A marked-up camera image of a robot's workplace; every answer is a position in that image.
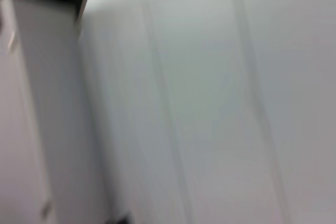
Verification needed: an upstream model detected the white cabinet panel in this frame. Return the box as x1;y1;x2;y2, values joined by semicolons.
0;0;111;224

